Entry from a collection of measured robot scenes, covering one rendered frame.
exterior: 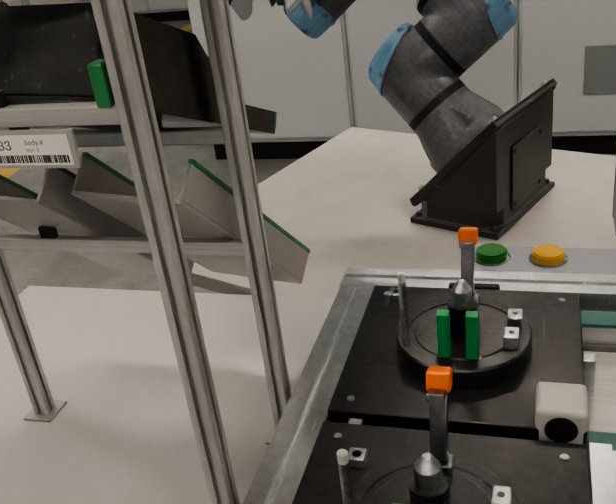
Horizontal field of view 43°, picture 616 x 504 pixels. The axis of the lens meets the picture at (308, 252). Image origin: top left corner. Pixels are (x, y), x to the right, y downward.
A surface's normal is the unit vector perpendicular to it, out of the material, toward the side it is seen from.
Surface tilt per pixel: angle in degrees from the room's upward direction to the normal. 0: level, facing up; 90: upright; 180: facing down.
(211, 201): 90
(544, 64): 90
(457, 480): 0
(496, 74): 90
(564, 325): 0
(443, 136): 69
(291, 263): 90
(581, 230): 0
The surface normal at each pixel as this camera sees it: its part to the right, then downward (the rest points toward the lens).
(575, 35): -0.26, 0.47
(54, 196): 0.90, 0.11
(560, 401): -0.11, -0.88
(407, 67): -0.32, 0.15
